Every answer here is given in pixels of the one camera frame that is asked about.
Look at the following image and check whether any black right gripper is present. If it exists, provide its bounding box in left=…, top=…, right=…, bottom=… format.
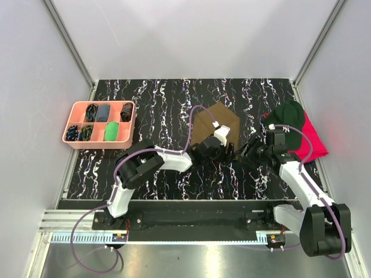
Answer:
left=234, top=134, right=272, bottom=169

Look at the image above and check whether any brown fabric napkin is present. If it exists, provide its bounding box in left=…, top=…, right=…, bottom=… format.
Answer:
left=190, top=102, right=241, bottom=152

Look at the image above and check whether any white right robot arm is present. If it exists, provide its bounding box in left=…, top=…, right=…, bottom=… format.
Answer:
left=235, top=125, right=352, bottom=261

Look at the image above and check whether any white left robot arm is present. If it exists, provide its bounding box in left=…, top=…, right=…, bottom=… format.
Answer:
left=105, top=122, right=233, bottom=229

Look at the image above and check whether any black multicolour patterned roll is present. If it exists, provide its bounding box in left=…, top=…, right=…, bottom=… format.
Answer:
left=85, top=103, right=99, bottom=122

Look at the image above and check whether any black yellow patterned roll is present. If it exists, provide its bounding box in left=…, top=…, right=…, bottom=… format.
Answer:
left=79, top=125, right=93, bottom=141

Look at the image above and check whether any black blue patterned roll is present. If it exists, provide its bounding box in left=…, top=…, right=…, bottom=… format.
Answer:
left=65, top=125, right=79, bottom=141

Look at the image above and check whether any dark green baseball cap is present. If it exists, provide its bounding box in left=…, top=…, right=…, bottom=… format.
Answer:
left=264, top=100, right=305, bottom=151

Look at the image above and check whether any pink red folded cloth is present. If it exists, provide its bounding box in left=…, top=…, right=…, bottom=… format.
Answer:
left=293, top=111, right=329, bottom=162

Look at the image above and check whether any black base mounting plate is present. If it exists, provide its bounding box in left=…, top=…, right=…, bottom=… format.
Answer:
left=92, top=200, right=289, bottom=243

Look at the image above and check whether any dark paisley rolled cloth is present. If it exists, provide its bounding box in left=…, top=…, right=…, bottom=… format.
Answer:
left=120, top=103, right=133, bottom=122

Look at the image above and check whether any green rolled cloth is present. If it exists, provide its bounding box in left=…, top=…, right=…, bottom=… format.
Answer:
left=104, top=122, right=119, bottom=141

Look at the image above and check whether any grey-blue rolled cloth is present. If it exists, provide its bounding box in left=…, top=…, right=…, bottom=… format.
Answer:
left=96, top=104, right=110, bottom=122

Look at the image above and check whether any pink divided organizer tray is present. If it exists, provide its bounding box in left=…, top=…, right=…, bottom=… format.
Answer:
left=62, top=100, right=136, bottom=149

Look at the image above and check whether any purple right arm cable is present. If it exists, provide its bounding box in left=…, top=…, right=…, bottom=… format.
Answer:
left=240, top=123, right=348, bottom=260

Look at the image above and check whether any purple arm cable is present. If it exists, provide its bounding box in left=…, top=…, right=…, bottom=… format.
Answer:
left=240, top=123, right=348, bottom=260
left=70, top=104, right=221, bottom=275

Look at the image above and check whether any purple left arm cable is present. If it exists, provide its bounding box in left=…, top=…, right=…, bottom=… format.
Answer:
left=70, top=104, right=221, bottom=275

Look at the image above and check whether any aluminium frame rail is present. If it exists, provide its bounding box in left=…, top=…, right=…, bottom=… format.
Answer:
left=39, top=210, right=355, bottom=234

